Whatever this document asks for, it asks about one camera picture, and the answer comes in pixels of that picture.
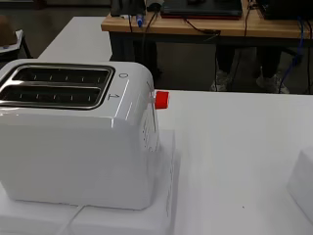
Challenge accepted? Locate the black box device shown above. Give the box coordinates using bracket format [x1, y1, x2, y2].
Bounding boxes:
[110, 0, 147, 18]

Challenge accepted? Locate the red toaster lever knob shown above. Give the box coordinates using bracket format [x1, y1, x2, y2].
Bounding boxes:
[154, 90, 171, 111]

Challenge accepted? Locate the black laptop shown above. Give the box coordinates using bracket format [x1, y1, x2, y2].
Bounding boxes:
[159, 0, 245, 21]

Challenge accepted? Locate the white steel toaster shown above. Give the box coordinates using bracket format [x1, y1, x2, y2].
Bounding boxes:
[0, 58, 161, 212]

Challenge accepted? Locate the white flat box stand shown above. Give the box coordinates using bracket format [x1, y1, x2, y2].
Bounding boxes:
[286, 146, 313, 227]

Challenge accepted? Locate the blue cable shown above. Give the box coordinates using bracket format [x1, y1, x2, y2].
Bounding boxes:
[278, 15, 308, 95]

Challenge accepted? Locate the person's shoe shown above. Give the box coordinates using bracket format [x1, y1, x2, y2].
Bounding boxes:
[255, 73, 291, 95]
[210, 69, 237, 93]

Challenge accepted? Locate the wooden desk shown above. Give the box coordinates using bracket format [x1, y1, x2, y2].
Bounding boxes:
[100, 0, 313, 41]

